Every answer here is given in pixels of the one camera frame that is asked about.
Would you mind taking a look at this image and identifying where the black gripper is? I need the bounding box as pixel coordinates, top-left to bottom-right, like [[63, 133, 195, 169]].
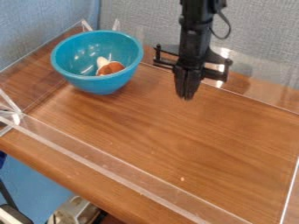
[[154, 0, 233, 100]]

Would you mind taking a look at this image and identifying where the orange toy mushroom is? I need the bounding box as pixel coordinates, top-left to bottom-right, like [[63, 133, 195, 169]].
[[96, 57, 126, 76]]

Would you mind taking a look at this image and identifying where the blue plastic bowl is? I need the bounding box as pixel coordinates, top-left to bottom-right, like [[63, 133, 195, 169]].
[[51, 30, 144, 95]]

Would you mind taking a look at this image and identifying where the white device under table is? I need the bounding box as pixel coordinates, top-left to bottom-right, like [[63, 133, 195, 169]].
[[47, 196, 99, 224]]

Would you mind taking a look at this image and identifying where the clear acrylic barrier frame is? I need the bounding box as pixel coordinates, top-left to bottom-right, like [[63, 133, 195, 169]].
[[0, 17, 299, 224]]

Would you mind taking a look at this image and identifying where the black chair frame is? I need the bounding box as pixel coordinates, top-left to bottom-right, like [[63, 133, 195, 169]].
[[0, 179, 34, 224]]

